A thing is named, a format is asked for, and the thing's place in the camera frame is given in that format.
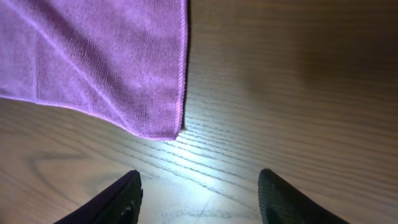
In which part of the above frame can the purple cloth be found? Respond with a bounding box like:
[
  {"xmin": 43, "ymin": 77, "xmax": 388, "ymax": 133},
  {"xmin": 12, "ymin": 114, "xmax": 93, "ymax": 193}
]
[{"xmin": 1, "ymin": 0, "xmax": 188, "ymax": 140}]

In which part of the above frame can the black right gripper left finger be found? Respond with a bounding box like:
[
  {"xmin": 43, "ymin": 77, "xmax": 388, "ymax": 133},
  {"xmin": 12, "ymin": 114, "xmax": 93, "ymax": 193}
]
[{"xmin": 55, "ymin": 170, "xmax": 143, "ymax": 224}]

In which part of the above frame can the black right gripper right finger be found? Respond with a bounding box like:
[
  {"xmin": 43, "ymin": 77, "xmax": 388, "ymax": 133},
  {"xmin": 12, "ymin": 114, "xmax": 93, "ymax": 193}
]
[{"xmin": 258, "ymin": 169, "xmax": 348, "ymax": 224}]

